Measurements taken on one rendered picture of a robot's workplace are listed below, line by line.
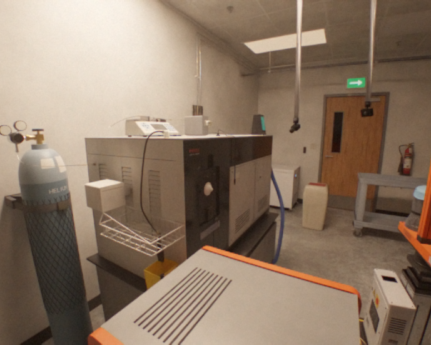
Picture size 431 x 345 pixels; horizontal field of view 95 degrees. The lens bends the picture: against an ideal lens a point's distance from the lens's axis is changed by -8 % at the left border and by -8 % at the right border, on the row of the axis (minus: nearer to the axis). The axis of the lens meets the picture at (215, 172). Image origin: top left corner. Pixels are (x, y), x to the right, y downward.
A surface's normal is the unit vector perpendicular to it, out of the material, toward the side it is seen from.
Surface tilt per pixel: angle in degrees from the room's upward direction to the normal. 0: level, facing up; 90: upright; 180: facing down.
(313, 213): 93
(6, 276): 90
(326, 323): 0
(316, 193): 84
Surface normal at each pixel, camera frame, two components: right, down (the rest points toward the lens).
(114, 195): 0.86, 0.09
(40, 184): 0.56, 0.15
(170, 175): -0.50, 0.16
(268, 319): 0.00, -0.98
